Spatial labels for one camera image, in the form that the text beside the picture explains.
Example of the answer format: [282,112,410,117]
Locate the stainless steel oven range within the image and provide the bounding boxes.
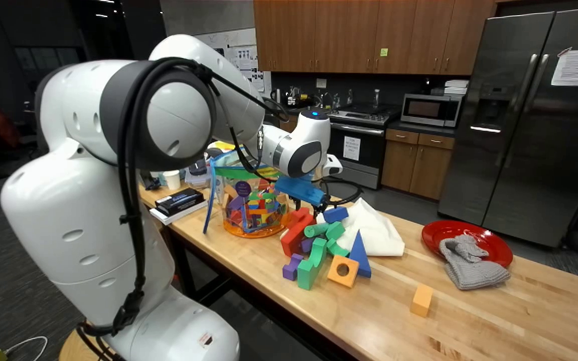
[325,108,398,191]

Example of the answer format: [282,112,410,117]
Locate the brown wooden wall cabinets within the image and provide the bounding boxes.
[252,0,498,77]

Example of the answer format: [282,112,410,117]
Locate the orange-red foam block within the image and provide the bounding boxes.
[287,206,317,234]

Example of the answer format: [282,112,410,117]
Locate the brown wooden base cabinet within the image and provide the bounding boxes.
[379,126,458,202]

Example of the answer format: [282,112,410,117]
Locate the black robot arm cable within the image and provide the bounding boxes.
[77,56,366,350]

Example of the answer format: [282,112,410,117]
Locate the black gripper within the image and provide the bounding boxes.
[313,191,334,213]

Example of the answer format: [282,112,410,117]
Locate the red plate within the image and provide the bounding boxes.
[419,219,515,270]

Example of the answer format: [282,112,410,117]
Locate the round wooden stool seat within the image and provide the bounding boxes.
[55,329,107,361]

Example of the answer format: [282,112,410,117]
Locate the clear bin of toys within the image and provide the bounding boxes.
[201,156,297,242]

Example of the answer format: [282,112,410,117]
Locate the blue triangle foam block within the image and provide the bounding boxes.
[344,231,374,279]

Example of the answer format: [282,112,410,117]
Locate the orange block with round hole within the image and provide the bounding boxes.
[325,256,360,291]

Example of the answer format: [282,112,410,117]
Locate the stainless steel refrigerator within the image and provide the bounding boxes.
[436,6,578,252]

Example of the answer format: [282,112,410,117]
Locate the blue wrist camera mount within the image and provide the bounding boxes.
[274,174,326,208]

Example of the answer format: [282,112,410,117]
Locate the white floor cable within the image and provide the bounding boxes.
[0,335,49,361]

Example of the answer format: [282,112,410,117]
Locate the purple wooden block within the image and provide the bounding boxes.
[281,253,307,284]

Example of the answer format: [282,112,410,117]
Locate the blue rectangular foam block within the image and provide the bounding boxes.
[321,204,350,225]

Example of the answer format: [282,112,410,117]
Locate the grey folded cloth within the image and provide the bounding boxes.
[437,234,511,294]

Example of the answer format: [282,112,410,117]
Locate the whiteboard with posters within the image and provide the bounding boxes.
[214,27,272,96]

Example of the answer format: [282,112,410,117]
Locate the silver microwave oven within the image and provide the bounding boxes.
[399,92,466,130]

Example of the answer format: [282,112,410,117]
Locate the green wooden block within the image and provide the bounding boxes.
[303,220,349,259]

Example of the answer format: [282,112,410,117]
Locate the white folded towels stack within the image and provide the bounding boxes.
[444,78,469,98]

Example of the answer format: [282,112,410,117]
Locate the small orange cube block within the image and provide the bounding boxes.
[410,284,436,320]

